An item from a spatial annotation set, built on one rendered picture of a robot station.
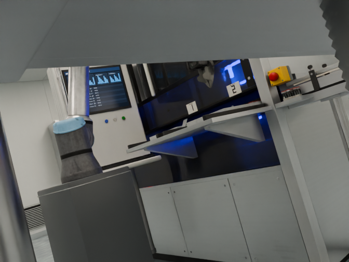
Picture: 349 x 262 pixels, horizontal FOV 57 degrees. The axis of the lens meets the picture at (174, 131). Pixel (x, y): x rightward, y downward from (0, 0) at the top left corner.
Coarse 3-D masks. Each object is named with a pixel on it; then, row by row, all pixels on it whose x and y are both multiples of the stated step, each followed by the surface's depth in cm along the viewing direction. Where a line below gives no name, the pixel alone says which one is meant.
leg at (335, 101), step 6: (330, 96) 140; (336, 96) 138; (330, 102) 143; (336, 102) 141; (342, 102) 141; (336, 108) 141; (342, 108) 141; (336, 114) 142; (342, 114) 140; (336, 120) 143; (342, 120) 140; (348, 120) 141; (342, 126) 141; (348, 126) 140; (342, 132) 141; (348, 132) 140; (342, 138) 142; (348, 138) 140; (348, 144) 140; (348, 150) 140; (348, 156) 141
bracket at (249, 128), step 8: (232, 120) 144; (240, 120) 148; (248, 120) 151; (256, 120) 154; (208, 128) 135; (216, 128) 137; (224, 128) 140; (232, 128) 143; (240, 128) 146; (248, 128) 149; (256, 128) 153; (240, 136) 146; (248, 136) 148; (256, 136) 152
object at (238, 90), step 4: (232, 84) 165; (236, 84) 163; (228, 88) 167; (232, 88) 165; (236, 88) 163; (240, 88) 161; (228, 92) 168; (232, 92) 165; (236, 92) 163; (240, 92) 161
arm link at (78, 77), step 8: (72, 72) 133; (80, 72) 133; (88, 72) 137; (72, 80) 133; (80, 80) 133; (88, 80) 136; (72, 88) 132; (80, 88) 133; (88, 88) 136; (72, 96) 132; (80, 96) 132; (88, 96) 136; (72, 104) 132; (80, 104) 132; (88, 104) 135; (72, 112) 131; (80, 112) 132; (88, 112) 135; (88, 120) 132; (88, 128) 132
